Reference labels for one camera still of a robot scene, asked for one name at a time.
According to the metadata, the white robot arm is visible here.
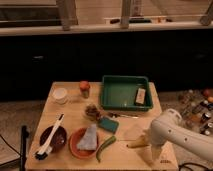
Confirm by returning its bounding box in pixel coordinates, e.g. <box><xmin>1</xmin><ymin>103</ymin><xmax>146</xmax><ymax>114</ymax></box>
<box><xmin>149</xmin><ymin>109</ymin><xmax>213</xmax><ymax>162</ymax></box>

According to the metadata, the green plastic tray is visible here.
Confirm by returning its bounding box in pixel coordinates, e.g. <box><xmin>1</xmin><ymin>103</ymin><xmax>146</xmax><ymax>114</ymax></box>
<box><xmin>100</xmin><ymin>75</ymin><xmax>153</xmax><ymax>112</ymax></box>

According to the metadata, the small box in tray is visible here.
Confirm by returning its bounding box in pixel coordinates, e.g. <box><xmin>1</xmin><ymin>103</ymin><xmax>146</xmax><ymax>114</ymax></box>
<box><xmin>135</xmin><ymin>88</ymin><xmax>146</xmax><ymax>105</ymax></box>

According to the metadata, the orange-lid spice jar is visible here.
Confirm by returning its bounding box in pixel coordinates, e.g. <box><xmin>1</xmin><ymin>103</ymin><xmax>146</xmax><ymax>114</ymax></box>
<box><xmin>79</xmin><ymin>81</ymin><xmax>90</xmax><ymax>98</ymax></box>

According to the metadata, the glass bowl with nuts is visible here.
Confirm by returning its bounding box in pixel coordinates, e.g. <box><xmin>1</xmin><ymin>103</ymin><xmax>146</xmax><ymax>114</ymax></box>
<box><xmin>85</xmin><ymin>104</ymin><xmax>101</xmax><ymax>121</ymax></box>

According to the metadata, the metal knife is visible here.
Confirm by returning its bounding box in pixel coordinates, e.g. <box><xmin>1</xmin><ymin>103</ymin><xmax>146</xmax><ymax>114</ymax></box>
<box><xmin>108</xmin><ymin>113</ymin><xmax>139</xmax><ymax>119</ymax></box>

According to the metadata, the teal sponge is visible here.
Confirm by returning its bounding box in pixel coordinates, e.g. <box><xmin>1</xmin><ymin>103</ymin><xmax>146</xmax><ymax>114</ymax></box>
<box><xmin>98</xmin><ymin>117</ymin><xmax>119</xmax><ymax>133</ymax></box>

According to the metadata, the white cup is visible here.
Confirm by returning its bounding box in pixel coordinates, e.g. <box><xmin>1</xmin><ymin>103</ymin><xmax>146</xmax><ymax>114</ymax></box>
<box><xmin>52</xmin><ymin>88</ymin><xmax>68</xmax><ymax>104</ymax></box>

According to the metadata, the green chili pepper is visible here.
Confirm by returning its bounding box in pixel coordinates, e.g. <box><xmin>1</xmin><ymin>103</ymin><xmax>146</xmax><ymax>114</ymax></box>
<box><xmin>96</xmin><ymin>136</ymin><xmax>116</xmax><ymax>163</ymax></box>

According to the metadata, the white folded cloth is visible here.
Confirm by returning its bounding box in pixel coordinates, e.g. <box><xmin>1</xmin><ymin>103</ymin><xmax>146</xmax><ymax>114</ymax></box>
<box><xmin>77</xmin><ymin>124</ymin><xmax>97</xmax><ymax>150</ymax></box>

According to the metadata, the orange plate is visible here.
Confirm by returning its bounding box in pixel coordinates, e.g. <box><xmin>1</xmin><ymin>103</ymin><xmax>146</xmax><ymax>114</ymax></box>
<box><xmin>69</xmin><ymin>128</ymin><xmax>97</xmax><ymax>159</ymax></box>

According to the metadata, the dark brown bowl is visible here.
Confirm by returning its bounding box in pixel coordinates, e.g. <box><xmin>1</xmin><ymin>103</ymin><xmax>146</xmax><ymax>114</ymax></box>
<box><xmin>39</xmin><ymin>126</ymin><xmax>67</xmax><ymax>153</ymax></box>

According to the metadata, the black stand post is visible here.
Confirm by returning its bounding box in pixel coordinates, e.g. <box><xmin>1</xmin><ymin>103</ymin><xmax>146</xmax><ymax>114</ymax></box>
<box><xmin>19</xmin><ymin>125</ymin><xmax>29</xmax><ymax>171</ymax></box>

